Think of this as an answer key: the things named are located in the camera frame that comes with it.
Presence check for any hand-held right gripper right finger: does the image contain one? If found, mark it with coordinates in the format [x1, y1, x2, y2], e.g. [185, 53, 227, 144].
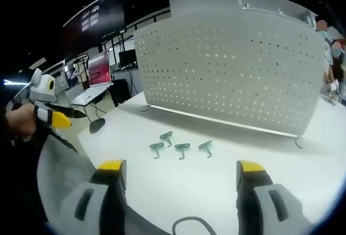
[236, 160, 312, 235]

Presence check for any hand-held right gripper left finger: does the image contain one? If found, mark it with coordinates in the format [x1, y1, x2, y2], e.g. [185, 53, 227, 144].
[52, 159, 128, 235]

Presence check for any green hook assembly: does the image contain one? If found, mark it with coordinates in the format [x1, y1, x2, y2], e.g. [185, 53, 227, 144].
[198, 140, 214, 158]
[149, 142, 165, 160]
[174, 143, 191, 161]
[159, 131, 174, 148]

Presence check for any white perforated mounting plate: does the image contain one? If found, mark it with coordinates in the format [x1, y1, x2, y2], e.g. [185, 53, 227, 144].
[133, 16, 327, 149]

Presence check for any person's left hand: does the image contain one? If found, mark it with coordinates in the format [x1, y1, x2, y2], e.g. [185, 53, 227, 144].
[4, 104, 37, 142]

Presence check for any black stand base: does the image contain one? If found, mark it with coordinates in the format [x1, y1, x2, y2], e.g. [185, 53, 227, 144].
[89, 118, 107, 135]

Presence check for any laptop with red screen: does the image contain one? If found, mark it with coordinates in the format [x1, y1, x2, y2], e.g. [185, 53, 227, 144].
[70, 82, 115, 106]

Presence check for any red screen monitor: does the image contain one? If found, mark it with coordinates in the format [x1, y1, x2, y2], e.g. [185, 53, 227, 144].
[87, 50, 114, 88]

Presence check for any black office chair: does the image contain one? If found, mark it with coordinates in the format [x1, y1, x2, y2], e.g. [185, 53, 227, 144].
[109, 78, 132, 108]

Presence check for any black computer monitor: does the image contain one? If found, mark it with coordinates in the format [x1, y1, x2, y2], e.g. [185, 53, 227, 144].
[118, 49, 137, 69]

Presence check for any white metal panel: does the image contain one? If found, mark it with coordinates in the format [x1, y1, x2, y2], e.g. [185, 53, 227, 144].
[169, 0, 317, 30]

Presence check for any grey cable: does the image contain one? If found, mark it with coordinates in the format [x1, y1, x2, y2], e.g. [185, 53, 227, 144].
[172, 216, 215, 235]

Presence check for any large dark wall screen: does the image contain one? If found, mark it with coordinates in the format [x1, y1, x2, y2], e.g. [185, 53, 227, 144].
[62, 0, 125, 63]

